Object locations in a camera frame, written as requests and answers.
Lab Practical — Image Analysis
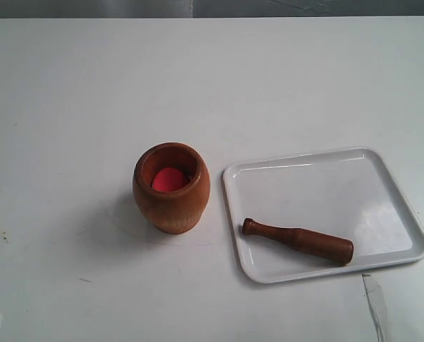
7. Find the clear tape strip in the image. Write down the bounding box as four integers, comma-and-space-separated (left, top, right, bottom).
361, 274, 392, 342

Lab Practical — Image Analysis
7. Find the red ball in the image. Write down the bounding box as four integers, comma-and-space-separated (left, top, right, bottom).
151, 167, 190, 192

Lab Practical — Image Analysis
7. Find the wooden mortar cup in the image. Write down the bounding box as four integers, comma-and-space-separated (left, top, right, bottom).
133, 142, 210, 234

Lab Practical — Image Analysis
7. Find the brown wooden pestle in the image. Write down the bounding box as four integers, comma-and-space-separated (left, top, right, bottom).
242, 218, 354, 265

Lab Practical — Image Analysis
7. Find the white plastic tray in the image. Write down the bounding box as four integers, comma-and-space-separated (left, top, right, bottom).
222, 147, 424, 284

